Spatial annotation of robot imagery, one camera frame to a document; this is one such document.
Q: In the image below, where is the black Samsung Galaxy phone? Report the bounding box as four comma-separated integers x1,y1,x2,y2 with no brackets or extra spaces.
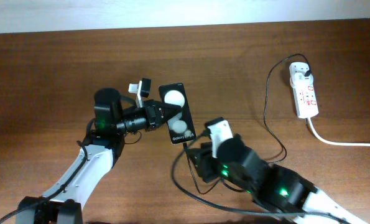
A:
159,83,196,144

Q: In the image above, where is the black USB charging cable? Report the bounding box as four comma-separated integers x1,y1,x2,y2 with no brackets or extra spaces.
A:
182,54,313,195

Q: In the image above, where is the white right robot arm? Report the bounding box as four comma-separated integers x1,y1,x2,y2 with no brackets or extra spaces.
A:
185,134,363,223

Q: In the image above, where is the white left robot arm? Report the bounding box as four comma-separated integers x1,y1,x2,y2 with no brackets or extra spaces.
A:
16,88,182,223

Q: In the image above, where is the white USB charger plug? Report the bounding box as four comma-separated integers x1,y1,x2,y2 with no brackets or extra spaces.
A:
290,73,314,88

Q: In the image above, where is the white power strip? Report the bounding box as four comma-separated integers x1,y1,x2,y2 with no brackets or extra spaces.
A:
289,62,318,119

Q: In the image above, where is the white power strip cord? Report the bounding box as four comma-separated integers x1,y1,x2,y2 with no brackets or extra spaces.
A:
305,117,370,148

